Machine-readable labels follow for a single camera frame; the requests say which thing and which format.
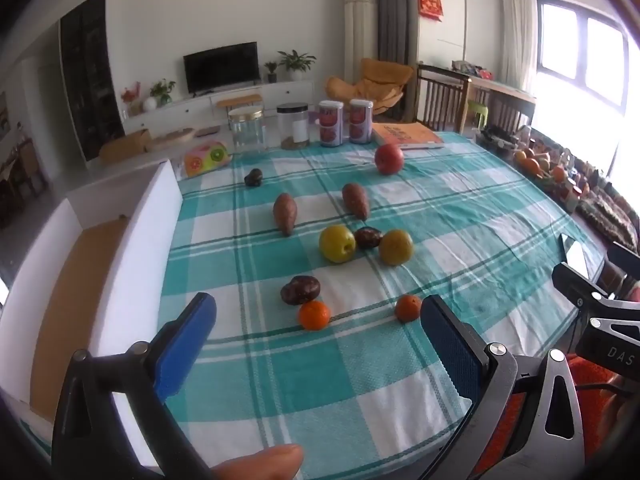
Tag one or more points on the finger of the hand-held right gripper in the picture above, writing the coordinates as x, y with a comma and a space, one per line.
625, 260
575, 285

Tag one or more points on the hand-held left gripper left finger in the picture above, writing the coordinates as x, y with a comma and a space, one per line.
186, 342

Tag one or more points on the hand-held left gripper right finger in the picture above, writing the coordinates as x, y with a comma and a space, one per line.
450, 350

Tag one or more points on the orange tangerine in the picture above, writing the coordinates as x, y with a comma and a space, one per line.
407, 308
315, 315

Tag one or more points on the yellow round fruit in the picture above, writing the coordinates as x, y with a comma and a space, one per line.
337, 244
396, 247

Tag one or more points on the dark brown fruit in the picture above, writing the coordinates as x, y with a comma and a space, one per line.
368, 238
300, 290

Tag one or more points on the white cardboard box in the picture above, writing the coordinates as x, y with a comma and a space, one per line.
75, 280

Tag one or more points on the sweet potato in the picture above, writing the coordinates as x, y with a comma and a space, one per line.
285, 212
356, 201

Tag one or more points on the person's left hand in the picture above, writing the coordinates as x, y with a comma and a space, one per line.
265, 462

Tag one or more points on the smartphone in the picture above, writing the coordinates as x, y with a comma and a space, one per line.
575, 257

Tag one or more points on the floral patterned cushion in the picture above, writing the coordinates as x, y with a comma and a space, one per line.
610, 220

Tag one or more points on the orange red cloth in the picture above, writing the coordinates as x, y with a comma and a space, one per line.
595, 410

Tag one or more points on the teal checked tablecloth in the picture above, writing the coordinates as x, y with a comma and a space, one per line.
350, 385

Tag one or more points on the plate of assorted fruit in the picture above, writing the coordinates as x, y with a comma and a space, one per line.
532, 164

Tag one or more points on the small black fruit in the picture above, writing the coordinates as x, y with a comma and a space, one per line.
253, 178

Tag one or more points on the dark wooden slatted chair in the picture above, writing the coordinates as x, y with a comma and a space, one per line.
440, 97
510, 112

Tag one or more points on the fruit print pouch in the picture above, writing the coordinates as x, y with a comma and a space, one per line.
206, 159

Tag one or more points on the red apple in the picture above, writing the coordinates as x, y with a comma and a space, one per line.
389, 159

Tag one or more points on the green plastic stool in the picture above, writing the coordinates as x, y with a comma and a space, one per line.
476, 110

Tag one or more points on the light wooden board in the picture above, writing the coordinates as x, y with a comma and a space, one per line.
170, 138

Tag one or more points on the brown cardboard box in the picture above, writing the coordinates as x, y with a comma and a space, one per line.
122, 147

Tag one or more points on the wooden side desk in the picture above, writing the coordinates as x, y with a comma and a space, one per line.
500, 87

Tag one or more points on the glass jar gold lid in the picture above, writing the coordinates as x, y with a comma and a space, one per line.
246, 132

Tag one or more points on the dark framed window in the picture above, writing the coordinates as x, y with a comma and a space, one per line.
582, 45

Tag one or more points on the orange book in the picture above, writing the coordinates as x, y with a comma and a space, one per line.
405, 135

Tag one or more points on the clear jar black lid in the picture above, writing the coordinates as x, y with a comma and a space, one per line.
292, 127

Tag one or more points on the white round vase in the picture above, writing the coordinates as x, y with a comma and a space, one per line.
150, 104

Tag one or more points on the red label can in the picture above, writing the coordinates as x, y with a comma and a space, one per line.
360, 121
331, 124

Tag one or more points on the wooden bench black legs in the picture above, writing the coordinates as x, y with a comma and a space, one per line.
239, 100

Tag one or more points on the red flower arrangement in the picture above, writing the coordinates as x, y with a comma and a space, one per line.
131, 97

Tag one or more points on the leafy potted plant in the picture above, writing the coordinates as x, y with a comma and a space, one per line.
162, 91

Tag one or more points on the white curtain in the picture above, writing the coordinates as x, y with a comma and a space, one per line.
519, 30

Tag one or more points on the white television cabinet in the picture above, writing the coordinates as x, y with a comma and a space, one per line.
290, 94

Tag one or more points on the orange lounge chair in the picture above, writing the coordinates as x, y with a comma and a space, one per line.
380, 82

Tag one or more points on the black television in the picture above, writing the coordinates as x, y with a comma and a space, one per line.
221, 67

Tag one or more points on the small potted plant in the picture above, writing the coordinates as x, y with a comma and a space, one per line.
271, 72

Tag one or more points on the dark glass display cabinet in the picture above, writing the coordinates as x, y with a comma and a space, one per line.
92, 75

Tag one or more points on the large green potted plant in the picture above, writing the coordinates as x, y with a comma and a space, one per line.
296, 62

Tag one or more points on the standing air conditioner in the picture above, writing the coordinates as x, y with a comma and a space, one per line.
360, 35

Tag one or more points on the grey curtain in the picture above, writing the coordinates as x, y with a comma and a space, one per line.
395, 10

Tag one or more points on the red wall hanging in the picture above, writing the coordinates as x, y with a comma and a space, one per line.
430, 1

